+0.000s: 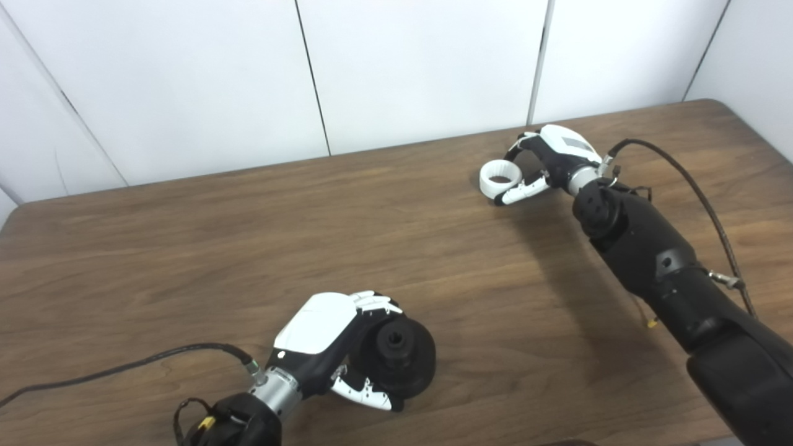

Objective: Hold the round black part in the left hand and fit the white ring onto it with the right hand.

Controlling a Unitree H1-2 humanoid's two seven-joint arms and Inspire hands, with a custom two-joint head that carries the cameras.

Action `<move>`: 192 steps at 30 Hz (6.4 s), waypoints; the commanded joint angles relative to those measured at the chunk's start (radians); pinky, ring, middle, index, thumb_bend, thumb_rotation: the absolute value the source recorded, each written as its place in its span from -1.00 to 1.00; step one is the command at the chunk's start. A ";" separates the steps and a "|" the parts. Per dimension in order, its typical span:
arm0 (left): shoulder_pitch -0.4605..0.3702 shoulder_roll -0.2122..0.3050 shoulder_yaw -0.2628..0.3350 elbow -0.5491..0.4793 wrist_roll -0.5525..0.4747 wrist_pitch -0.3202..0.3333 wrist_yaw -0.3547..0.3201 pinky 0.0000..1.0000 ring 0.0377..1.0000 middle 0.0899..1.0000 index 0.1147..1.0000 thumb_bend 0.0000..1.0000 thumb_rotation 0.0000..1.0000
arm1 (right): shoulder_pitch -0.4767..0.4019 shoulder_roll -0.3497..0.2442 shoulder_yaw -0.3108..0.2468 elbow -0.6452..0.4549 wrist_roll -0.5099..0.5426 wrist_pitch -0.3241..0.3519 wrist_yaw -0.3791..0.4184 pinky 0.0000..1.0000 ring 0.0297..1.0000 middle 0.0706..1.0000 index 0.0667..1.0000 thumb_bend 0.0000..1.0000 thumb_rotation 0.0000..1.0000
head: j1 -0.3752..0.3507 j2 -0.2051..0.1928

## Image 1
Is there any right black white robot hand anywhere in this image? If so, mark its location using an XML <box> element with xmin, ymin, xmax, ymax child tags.
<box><xmin>494</xmin><ymin>124</ymin><xmax>611</xmax><ymax>207</ymax></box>

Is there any left thin wrist wire loop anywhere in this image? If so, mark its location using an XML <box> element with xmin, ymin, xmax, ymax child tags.
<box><xmin>173</xmin><ymin>398</ymin><xmax>217</xmax><ymax>446</ymax></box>

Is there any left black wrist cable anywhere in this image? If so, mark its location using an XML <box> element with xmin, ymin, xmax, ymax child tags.
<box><xmin>0</xmin><ymin>343</ymin><xmax>265</xmax><ymax>408</ymax></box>

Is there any white toothed plastic ring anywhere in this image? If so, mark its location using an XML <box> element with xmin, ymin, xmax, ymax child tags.
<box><xmin>480</xmin><ymin>160</ymin><xmax>525</xmax><ymax>200</ymax></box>

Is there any round black plastic part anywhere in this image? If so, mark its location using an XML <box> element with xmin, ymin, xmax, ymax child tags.
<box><xmin>357</xmin><ymin>315</ymin><xmax>437</xmax><ymax>401</ymax></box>

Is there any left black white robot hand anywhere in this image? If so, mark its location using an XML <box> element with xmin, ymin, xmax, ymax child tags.
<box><xmin>250</xmin><ymin>291</ymin><xmax>405</xmax><ymax>413</ymax></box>

